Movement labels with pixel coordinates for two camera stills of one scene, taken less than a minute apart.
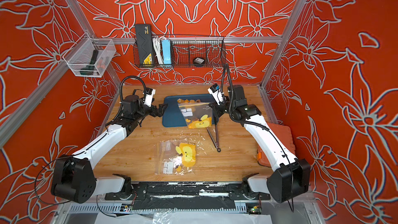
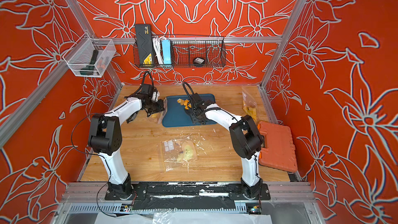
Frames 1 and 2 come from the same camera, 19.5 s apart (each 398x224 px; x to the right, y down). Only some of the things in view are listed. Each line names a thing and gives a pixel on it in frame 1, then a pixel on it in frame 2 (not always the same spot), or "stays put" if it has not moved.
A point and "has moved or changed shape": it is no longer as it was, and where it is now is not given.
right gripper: (216, 108) to (192, 115)
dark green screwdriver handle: (90, 68) stays put
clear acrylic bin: (90, 57) stays put
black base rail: (176, 195) stays put
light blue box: (166, 52) stays put
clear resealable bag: (197, 115) has moved or changed shape
